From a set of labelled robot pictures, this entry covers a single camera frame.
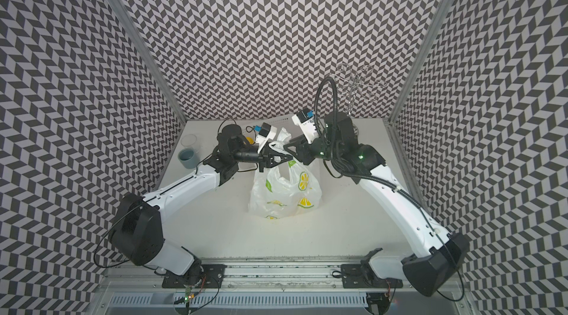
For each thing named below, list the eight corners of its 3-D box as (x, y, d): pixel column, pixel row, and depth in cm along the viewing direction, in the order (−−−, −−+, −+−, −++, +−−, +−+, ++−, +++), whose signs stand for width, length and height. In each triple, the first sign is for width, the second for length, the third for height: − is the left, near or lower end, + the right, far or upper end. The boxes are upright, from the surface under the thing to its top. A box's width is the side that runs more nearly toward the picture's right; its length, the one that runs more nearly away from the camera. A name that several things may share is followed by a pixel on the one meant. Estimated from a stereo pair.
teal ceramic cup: (182, 168, 102) (175, 160, 96) (188, 153, 108) (182, 144, 102) (196, 168, 102) (190, 160, 96) (201, 153, 108) (196, 144, 102)
